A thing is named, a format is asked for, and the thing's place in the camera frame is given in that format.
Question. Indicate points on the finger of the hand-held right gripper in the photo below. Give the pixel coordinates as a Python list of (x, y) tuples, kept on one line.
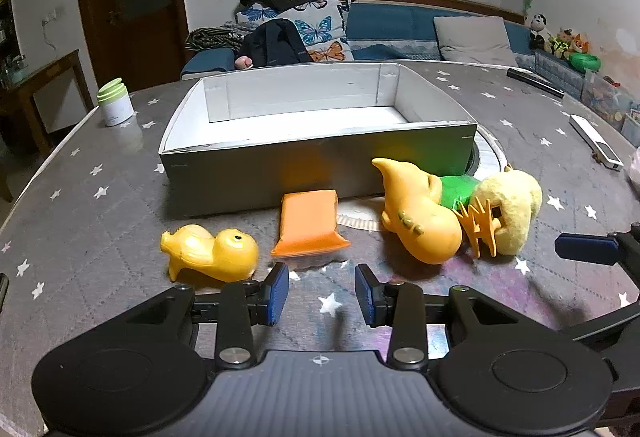
[(587, 249)]

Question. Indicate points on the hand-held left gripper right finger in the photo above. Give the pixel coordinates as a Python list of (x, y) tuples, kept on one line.
[(365, 295)]

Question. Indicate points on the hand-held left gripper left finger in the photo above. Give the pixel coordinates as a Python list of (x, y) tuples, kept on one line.
[(278, 293)]

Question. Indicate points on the yellow rubber duck toy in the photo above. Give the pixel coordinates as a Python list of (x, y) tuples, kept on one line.
[(220, 257)]

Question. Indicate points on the orange rubber block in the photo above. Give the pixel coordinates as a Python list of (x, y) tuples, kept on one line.
[(307, 222)]

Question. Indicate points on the pale yellow plush toy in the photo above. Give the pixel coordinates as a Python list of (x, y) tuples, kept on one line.
[(517, 197)]

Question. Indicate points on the yellow-orange rubber animal toy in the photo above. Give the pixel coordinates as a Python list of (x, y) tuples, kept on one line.
[(420, 217)]

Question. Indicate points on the orange hair claw clip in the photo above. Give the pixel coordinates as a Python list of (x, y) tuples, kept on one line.
[(475, 223)]

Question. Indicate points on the grey cardboard box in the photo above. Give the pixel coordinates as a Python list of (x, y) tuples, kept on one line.
[(250, 172)]

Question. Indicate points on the green plastic toy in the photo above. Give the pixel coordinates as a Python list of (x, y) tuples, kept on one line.
[(455, 189)]

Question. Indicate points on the mint green container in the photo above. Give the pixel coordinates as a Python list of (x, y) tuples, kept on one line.
[(16, 74)]

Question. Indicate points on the white paper plate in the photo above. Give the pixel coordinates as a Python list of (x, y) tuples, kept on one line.
[(357, 221)]

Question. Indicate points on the pink plastic bag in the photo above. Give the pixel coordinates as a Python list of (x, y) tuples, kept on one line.
[(635, 172)]

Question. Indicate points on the white remote control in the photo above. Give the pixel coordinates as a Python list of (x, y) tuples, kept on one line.
[(595, 139)]

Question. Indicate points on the clear plastic storage box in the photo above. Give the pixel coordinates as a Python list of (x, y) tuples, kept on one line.
[(610, 102)]

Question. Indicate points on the black remote control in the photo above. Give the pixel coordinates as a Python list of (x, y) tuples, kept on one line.
[(535, 82)]

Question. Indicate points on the green plastic bowl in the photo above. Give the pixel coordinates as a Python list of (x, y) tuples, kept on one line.
[(586, 62)]

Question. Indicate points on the orange fox plush toys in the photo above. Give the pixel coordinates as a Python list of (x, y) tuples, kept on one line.
[(567, 43)]

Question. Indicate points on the panda plush toy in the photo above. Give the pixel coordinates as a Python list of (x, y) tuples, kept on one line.
[(538, 29)]

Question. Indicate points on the small pink object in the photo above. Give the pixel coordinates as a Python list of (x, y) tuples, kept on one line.
[(243, 62)]

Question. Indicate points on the grey pillow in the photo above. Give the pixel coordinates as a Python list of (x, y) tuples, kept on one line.
[(472, 42)]

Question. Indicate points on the dark jacket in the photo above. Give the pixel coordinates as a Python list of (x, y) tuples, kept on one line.
[(275, 44)]

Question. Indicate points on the white jar with green lid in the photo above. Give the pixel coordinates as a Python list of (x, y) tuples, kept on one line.
[(116, 104)]

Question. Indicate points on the striped cloth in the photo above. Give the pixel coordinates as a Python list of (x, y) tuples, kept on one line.
[(210, 37)]

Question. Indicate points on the butterfly print pillow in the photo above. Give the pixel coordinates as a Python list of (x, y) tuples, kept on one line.
[(317, 29)]

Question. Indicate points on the blue sofa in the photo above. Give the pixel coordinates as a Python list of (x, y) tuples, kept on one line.
[(390, 22)]

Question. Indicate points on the brown wooden door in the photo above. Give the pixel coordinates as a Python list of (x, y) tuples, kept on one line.
[(135, 17)]

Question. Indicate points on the wooden side table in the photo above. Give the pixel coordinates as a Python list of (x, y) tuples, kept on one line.
[(47, 72)]

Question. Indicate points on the white wall socket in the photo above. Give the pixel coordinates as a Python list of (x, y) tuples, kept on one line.
[(52, 17)]

